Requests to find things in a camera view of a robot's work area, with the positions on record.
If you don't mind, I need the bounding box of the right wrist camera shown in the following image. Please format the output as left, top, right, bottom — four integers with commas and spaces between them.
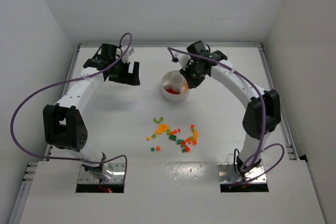
172, 53, 191, 68

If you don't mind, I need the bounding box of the white divided round container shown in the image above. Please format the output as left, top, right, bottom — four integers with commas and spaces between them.
161, 70, 190, 102

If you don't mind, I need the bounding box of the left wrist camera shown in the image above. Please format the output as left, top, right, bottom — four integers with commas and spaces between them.
121, 46, 134, 61

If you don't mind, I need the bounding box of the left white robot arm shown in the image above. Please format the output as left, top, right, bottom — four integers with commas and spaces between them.
43, 44, 140, 174

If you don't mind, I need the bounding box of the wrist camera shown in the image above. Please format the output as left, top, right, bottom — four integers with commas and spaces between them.
121, 46, 134, 61
172, 53, 191, 68

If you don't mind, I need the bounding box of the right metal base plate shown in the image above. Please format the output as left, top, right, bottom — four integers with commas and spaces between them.
218, 163, 267, 185

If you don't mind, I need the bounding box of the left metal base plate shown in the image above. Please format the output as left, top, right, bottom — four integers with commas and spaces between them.
78, 163, 125, 184

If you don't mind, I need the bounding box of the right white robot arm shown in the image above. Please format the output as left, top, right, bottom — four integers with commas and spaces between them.
172, 41, 281, 176

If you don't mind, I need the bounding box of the metal base plate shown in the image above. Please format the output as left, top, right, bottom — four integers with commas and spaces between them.
218, 163, 267, 185
78, 163, 125, 184

